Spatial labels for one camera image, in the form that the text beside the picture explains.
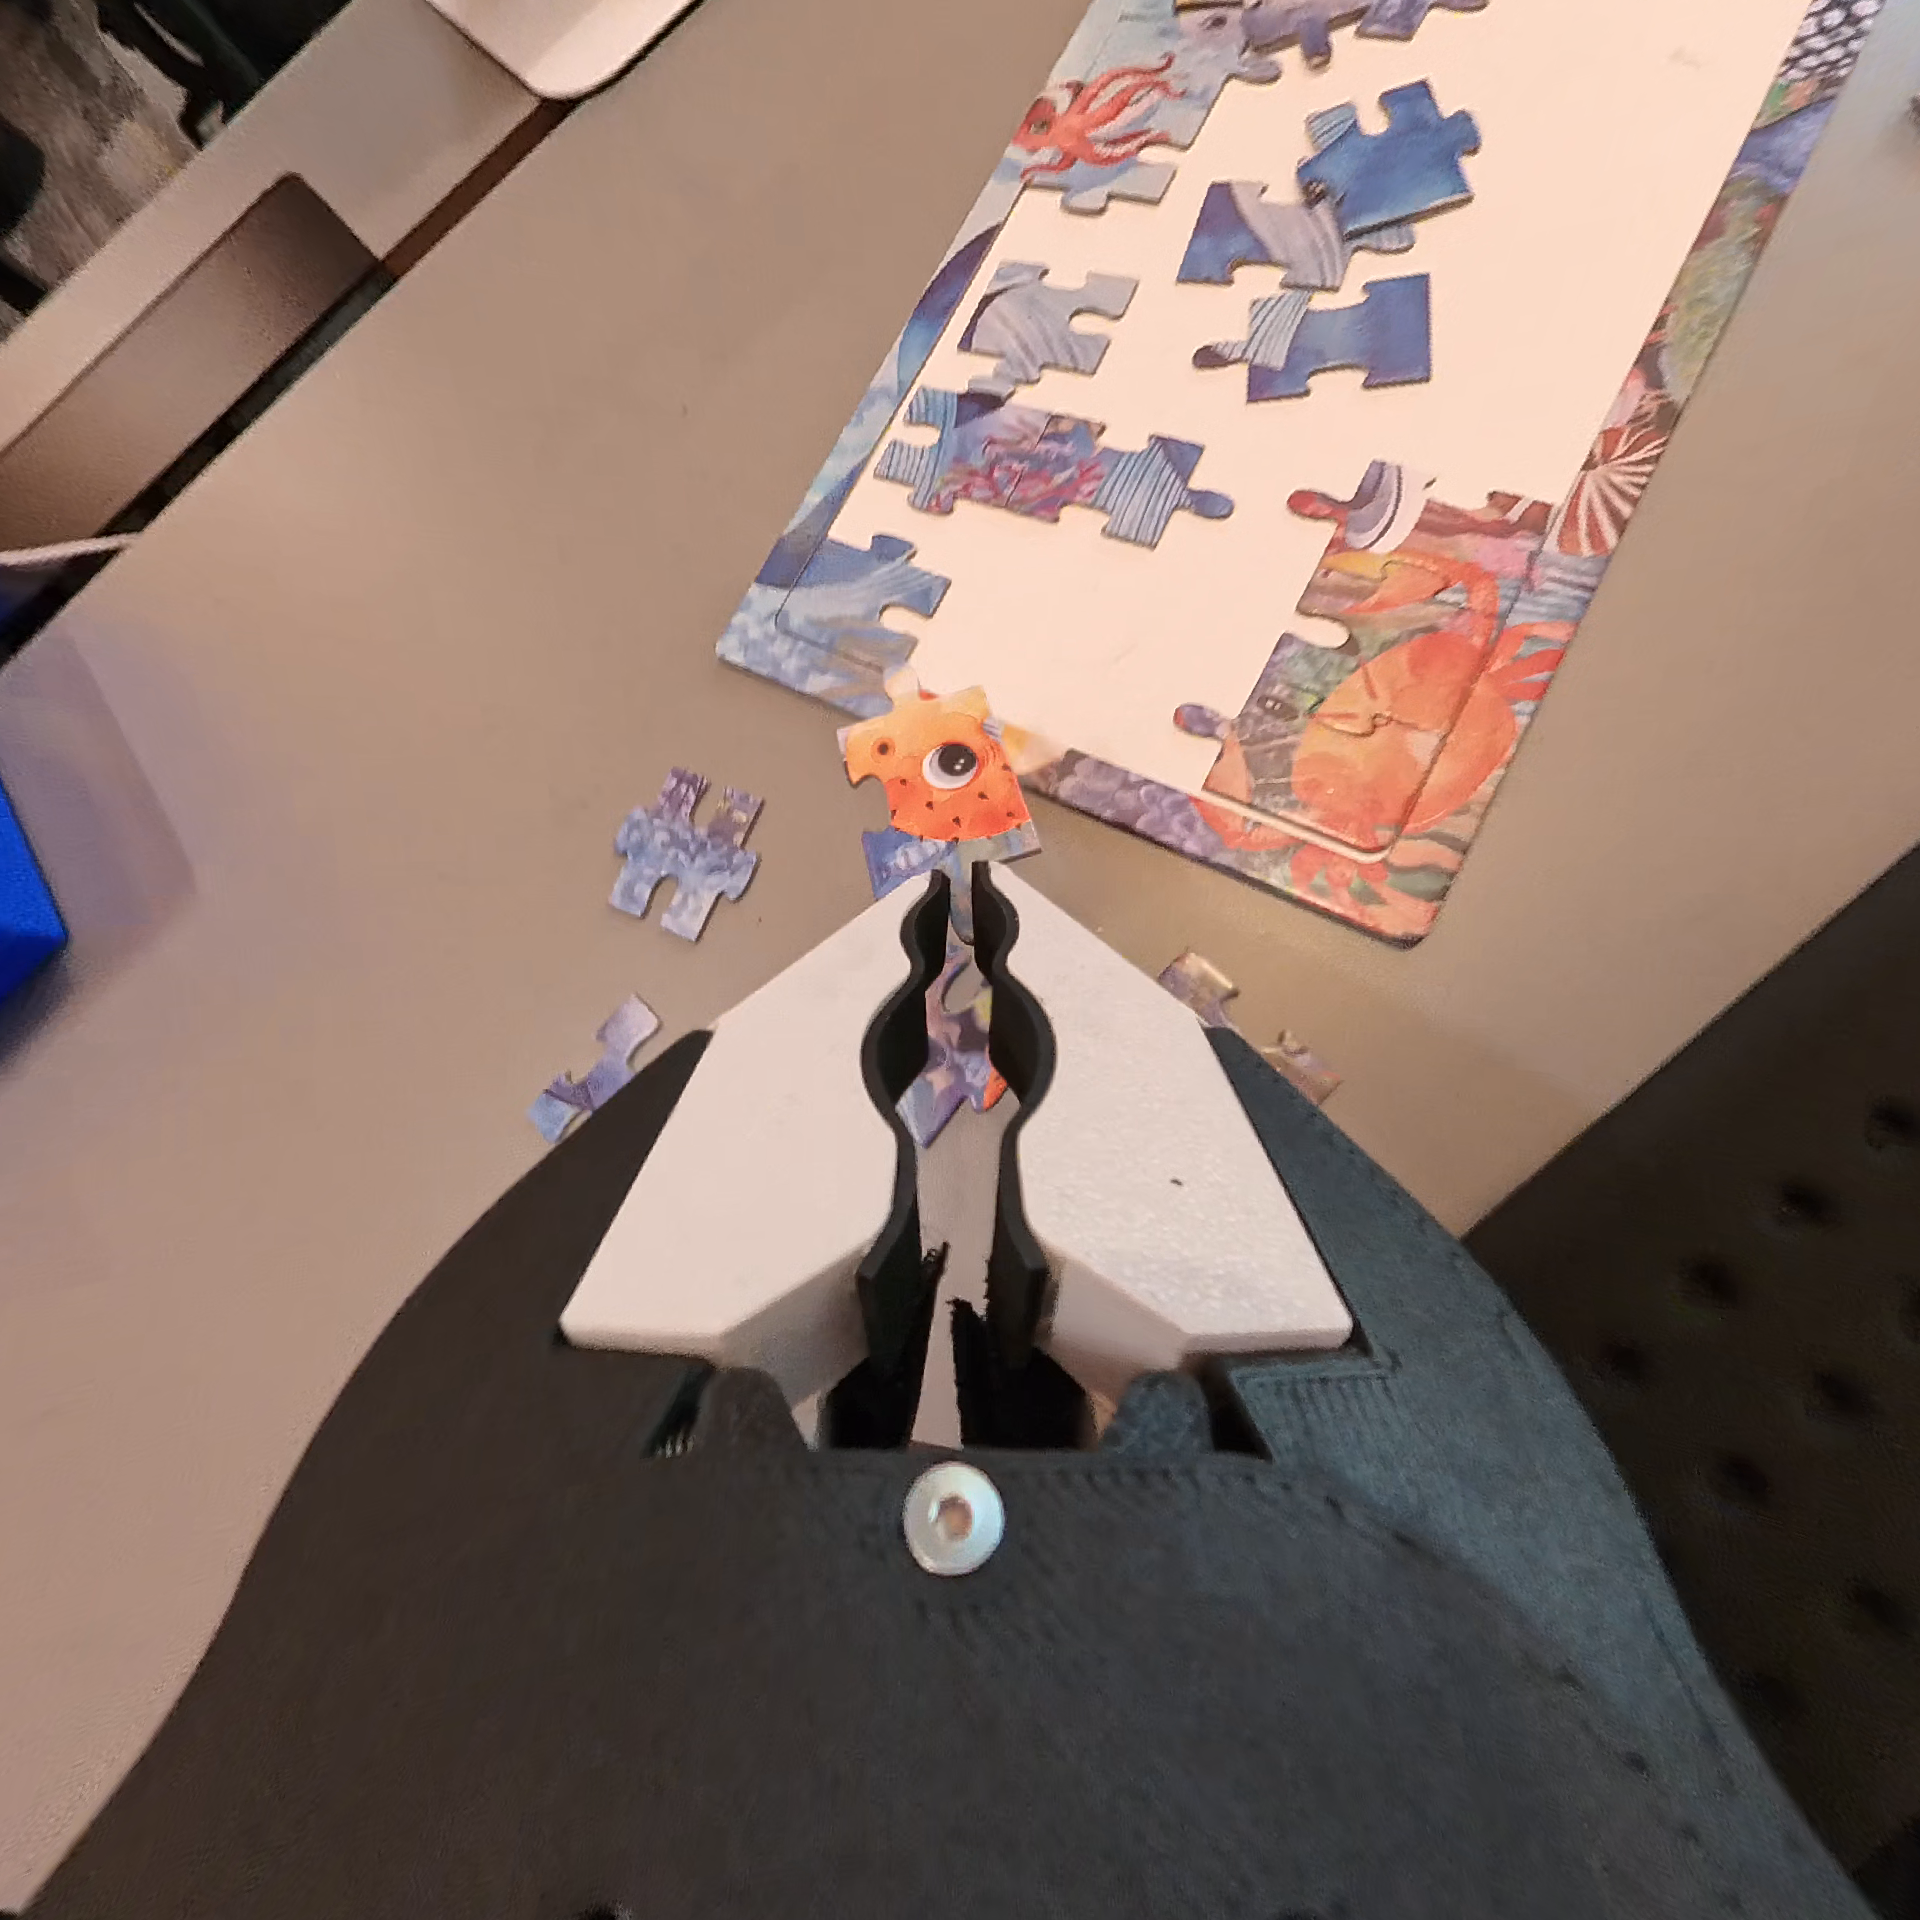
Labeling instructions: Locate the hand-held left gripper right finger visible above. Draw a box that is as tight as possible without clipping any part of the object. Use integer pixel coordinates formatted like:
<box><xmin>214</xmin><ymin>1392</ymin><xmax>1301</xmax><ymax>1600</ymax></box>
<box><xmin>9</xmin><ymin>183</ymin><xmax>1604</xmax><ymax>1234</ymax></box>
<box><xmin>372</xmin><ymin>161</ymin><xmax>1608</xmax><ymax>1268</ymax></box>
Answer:
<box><xmin>960</xmin><ymin>866</ymin><xmax>1361</xmax><ymax>1449</ymax></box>

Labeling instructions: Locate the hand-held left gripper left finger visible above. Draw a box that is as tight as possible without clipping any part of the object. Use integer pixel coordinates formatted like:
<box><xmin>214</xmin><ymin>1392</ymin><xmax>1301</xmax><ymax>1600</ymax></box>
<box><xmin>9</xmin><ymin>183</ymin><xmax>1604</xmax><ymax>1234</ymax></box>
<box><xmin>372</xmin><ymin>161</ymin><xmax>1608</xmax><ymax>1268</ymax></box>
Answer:
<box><xmin>558</xmin><ymin>866</ymin><xmax>963</xmax><ymax>1449</ymax></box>

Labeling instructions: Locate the orange pufferfish puzzle piece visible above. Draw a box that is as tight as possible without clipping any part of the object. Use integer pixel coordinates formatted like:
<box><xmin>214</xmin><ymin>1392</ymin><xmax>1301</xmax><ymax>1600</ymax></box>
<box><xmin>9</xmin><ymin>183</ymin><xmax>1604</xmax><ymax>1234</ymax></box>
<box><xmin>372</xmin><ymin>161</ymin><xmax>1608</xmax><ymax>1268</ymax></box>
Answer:
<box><xmin>840</xmin><ymin>673</ymin><xmax>1048</xmax><ymax>938</ymax></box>

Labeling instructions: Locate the ocean print puzzle board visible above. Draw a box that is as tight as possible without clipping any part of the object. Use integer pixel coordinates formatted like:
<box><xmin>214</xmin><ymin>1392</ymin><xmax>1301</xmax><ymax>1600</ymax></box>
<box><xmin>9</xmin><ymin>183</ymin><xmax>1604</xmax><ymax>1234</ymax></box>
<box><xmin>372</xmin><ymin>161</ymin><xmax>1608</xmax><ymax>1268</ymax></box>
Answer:
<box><xmin>715</xmin><ymin>0</ymin><xmax>1889</xmax><ymax>951</ymax></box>

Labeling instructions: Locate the purple seahorse loose piece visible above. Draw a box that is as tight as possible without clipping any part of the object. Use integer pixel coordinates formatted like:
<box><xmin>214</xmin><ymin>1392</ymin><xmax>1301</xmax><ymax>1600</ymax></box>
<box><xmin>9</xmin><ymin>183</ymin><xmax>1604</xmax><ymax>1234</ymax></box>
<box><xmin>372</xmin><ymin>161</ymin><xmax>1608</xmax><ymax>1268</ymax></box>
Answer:
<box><xmin>526</xmin><ymin>768</ymin><xmax>1010</xmax><ymax>1150</ymax></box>

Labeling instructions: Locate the group of assembled puzzle pieces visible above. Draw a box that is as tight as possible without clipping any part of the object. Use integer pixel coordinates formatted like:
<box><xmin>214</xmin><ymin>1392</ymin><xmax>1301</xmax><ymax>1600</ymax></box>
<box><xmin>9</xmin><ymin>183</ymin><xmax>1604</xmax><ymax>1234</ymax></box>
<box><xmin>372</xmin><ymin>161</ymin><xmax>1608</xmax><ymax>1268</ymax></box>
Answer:
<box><xmin>765</xmin><ymin>0</ymin><xmax>1577</xmax><ymax>903</ymax></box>

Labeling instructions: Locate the black perforated pad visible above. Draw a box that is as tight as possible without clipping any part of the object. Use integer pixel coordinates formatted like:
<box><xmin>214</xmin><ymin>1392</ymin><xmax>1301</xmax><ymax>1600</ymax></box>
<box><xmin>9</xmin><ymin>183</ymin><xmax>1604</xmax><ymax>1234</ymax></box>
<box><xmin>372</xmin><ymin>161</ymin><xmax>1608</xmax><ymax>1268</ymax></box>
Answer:
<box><xmin>1462</xmin><ymin>854</ymin><xmax>1920</xmax><ymax>1920</ymax></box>

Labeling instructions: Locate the blue bin with tag sticker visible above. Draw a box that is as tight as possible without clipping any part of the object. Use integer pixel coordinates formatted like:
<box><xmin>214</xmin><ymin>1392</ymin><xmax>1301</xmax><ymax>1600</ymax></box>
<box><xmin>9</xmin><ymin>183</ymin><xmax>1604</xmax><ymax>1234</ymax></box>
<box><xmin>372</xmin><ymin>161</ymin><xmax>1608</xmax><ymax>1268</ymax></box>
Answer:
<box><xmin>0</xmin><ymin>780</ymin><xmax>73</xmax><ymax>1037</ymax></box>

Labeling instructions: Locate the white stand base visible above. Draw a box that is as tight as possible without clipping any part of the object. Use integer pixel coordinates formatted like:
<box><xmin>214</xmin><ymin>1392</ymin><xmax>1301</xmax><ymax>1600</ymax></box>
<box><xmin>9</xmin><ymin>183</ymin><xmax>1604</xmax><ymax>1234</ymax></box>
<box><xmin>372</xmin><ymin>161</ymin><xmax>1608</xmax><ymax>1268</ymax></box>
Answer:
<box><xmin>427</xmin><ymin>0</ymin><xmax>700</xmax><ymax>103</ymax></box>

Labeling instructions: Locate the dark desk cable flap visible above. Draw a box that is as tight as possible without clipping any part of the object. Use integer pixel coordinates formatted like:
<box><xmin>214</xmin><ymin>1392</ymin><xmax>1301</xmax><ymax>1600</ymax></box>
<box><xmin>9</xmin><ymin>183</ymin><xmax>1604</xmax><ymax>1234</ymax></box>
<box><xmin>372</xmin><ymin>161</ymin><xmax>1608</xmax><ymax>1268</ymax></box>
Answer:
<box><xmin>0</xmin><ymin>170</ymin><xmax>380</xmax><ymax>460</ymax></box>

